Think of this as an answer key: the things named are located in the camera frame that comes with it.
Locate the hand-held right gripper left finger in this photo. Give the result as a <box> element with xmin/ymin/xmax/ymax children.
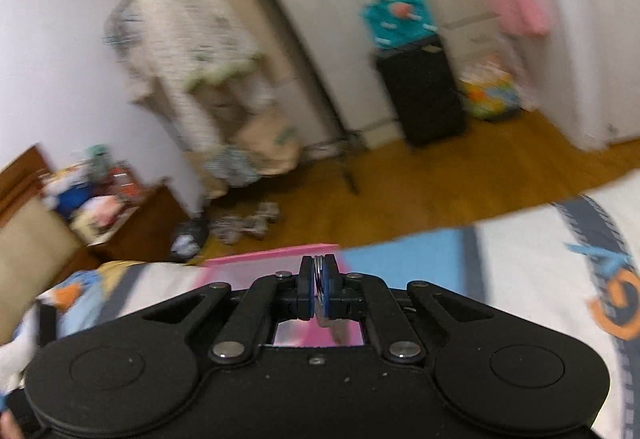
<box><xmin>141</xmin><ymin>255</ymin><xmax>322</xmax><ymax>366</ymax></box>

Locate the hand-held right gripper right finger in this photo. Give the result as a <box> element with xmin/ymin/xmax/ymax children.
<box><xmin>324</xmin><ymin>254</ymin><xmax>495</xmax><ymax>366</ymax></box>

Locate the pink cardboard box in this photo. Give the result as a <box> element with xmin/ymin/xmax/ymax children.
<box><xmin>205</xmin><ymin>243</ymin><xmax>367</xmax><ymax>348</ymax></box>

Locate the black metal clothes rack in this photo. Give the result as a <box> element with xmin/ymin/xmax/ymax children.
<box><xmin>104</xmin><ymin>0</ymin><xmax>362</xmax><ymax>196</ymax></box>

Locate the black plastic bag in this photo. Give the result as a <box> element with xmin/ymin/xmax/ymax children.
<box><xmin>169</xmin><ymin>216</ymin><xmax>210</xmax><ymax>263</ymax></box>

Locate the white green printed bag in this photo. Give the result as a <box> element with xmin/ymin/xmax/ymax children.
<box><xmin>206</xmin><ymin>146</ymin><xmax>262</xmax><ymax>188</ymax></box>

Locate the wide brown paper bag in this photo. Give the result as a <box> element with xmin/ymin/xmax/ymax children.
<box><xmin>234</xmin><ymin>104</ymin><xmax>302</xmax><ymax>176</ymax></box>

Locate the wooden bedside cabinet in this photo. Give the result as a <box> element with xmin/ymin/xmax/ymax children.
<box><xmin>0</xmin><ymin>144</ymin><xmax>192</xmax><ymax>266</ymax></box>

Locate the white grey blue bedsheet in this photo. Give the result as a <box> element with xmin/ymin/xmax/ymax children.
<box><xmin>0</xmin><ymin>179</ymin><xmax>640</xmax><ymax>439</ymax></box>

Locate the black suitcase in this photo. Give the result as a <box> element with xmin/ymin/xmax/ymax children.
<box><xmin>375</xmin><ymin>36</ymin><xmax>469</xmax><ymax>148</ymax></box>

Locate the clutter on bedside cabinet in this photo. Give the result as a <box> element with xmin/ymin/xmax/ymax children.
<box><xmin>40</xmin><ymin>146</ymin><xmax>152</xmax><ymax>246</ymax></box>

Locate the beige padded headboard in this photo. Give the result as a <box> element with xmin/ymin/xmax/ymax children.
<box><xmin>0</xmin><ymin>196</ymin><xmax>84</xmax><ymax>346</ymax></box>

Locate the white wardrobe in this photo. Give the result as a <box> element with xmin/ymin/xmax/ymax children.
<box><xmin>234</xmin><ymin>0</ymin><xmax>532</xmax><ymax>136</ymax></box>

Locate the teal bag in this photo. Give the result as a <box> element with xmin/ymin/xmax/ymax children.
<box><xmin>360</xmin><ymin>0</ymin><xmax>441</xmax><ymax>52</ymax></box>

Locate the white patterned hanging garment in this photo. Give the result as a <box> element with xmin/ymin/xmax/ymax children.
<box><xmin>106</xmin><ymin>0</ymin><xmax>274</xmax><ymax>156</ymax></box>

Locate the white door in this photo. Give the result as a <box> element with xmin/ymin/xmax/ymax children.
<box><xmin>529</xmin><ymin>0</ymin><xmax>640</xmax><ymax>152</ymax></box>

